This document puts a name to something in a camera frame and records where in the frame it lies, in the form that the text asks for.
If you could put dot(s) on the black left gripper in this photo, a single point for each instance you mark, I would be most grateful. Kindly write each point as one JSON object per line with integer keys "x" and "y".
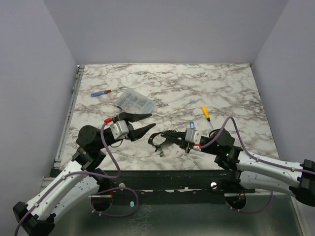
{"x": 135, "y": 134}

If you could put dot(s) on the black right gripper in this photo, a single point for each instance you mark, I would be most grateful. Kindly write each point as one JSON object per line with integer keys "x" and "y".
{"x": 183, "y": 141}

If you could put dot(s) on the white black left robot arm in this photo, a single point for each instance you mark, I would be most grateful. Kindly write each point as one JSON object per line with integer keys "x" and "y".
{"x": 92, "y": 166}

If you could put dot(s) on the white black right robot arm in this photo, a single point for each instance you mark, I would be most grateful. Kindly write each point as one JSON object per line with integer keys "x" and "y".
{"x": 255, "y": 171}

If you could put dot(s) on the green key tag key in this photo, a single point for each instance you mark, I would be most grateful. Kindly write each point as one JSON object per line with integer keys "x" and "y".
{"x": 159, "y": 150}

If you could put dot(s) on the clear plastic screw organizer box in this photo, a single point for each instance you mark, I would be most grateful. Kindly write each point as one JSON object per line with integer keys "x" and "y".
{"x": 131, "y": 101}

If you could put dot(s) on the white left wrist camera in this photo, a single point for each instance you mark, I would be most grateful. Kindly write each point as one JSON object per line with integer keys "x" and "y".
{"x": 119, "y": 129}

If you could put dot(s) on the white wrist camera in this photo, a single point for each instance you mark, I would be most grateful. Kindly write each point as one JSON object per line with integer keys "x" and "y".
{"x": 119, "y": 129}
{"x": 192, "y": 136}

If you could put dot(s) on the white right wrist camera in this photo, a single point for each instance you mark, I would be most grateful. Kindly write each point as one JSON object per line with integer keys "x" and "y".
{"x": 192, "y": 136}

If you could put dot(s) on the yellow handled screwdriver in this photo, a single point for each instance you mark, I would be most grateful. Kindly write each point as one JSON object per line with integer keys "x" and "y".
{"x": 206, "y": 114}

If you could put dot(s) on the blue red handled screwdriver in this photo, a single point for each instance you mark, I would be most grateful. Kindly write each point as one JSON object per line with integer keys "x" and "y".
{"x": 104, "y": 92}

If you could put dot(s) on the black front mounting rail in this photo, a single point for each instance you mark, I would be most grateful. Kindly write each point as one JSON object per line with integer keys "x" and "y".
{"x": 170, "y": 187}

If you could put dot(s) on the aluminium table edge rail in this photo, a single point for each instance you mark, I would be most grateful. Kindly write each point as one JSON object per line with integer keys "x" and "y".
{"x": 69, "y": 114}

